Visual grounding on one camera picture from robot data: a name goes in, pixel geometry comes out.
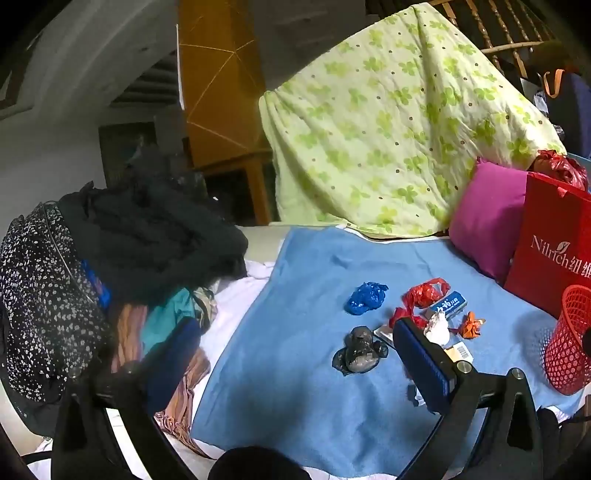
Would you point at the pink pillow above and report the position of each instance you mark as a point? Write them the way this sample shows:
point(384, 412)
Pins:
point(489, 217)

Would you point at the dark framed picture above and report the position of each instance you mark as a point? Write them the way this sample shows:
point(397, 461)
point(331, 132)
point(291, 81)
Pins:
point(120, 147)

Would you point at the brown striped cloth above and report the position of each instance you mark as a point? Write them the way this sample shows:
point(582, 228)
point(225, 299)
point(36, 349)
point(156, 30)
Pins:
point(129, 332)

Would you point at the green floral quilt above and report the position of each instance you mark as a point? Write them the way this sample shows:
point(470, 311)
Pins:
point(383, 120)

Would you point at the red plastic bag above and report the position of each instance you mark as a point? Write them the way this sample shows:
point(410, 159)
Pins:
point(418, 295)
point(558, 168)

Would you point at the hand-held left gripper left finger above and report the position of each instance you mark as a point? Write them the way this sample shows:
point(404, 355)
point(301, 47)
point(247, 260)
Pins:
point(178, 360)

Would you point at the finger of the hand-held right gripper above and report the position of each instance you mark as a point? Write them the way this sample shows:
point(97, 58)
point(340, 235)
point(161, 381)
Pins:
point(587, 341)

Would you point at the blue toothpaste box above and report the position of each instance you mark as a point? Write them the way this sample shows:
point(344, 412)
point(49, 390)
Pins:
point(450, 303)

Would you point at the silver foil packet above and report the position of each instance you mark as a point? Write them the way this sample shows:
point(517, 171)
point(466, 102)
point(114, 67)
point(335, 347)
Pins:
point(384, 336)

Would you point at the red mesh basket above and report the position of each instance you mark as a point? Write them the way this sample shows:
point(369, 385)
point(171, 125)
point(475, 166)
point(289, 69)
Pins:
point(565, 346)

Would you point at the blue towel blanket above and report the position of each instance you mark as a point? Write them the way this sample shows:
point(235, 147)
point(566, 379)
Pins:
point(300, 378)

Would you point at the white tissue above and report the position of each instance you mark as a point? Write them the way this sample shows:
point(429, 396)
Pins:
point(437, 330)

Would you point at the small yellow white carton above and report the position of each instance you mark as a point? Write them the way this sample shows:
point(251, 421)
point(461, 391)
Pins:
point(461, 353)

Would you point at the red paper bag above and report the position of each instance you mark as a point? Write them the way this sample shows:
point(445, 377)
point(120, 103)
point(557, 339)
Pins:
point(549, 230)

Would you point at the wooden railing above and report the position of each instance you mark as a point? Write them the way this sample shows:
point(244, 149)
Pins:
point(503, 27)

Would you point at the teal garment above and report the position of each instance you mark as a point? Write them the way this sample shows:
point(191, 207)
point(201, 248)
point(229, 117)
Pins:
point(164, 314)

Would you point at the yellow wooden cabinet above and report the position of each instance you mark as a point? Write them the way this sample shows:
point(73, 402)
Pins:
point(217, 92)

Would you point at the black plastic bag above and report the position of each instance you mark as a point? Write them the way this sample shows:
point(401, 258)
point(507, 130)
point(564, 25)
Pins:
point(360, 353)

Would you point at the orange wrapper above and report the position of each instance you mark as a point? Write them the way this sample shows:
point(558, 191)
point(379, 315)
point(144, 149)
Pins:
point(471, 326)

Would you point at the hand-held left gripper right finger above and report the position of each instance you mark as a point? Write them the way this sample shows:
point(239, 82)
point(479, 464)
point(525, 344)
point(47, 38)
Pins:
point(422, 364)

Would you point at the blue plastic bag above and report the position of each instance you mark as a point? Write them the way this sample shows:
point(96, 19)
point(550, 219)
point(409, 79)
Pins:
point(367, 299)

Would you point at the black white dotted garment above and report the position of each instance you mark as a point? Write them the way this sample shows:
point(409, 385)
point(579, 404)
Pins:
point(41, 300)

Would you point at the tied red plastic bag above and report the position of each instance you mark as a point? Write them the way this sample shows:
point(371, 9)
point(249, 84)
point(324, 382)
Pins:
point(558, 168)

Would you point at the black clothing pile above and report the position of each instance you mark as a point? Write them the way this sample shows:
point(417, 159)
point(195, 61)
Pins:
point(152, 230)

